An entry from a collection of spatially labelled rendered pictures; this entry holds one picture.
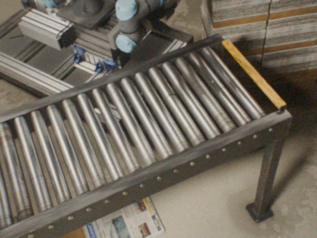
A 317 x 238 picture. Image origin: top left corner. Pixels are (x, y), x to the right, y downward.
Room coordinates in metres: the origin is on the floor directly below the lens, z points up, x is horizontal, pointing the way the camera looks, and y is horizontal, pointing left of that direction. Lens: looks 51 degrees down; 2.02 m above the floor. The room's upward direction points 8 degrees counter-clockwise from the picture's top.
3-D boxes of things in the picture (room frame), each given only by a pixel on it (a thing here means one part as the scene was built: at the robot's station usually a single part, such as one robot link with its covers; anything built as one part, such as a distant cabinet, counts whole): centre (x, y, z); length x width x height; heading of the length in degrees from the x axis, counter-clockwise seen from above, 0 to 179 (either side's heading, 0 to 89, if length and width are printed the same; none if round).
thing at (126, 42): (1.24, 0.07, 1.00); 0.11 x 0.08 x 0.09; 143
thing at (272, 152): (0.92, -0.45, 0.34); 0.06 x 0.06 x 0.68; 18
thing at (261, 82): (1.15, -0.40, 0.81); 0.43 x 0.03 x 0.02; 18
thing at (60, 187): (0.89, 0.42, 0.77); 0.47 x 0.05 x 0.05; 18
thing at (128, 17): (1.25, 0.05, 1.10); 0.11 x 0.08 x 0.11; 129
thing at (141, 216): (0.95, 0.27, 0.01); 0.37 x 0.28 x 0.01; 108
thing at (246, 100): (1.14, -0.32, 0.77); 0.47 x 0.05 x 0.05; 18
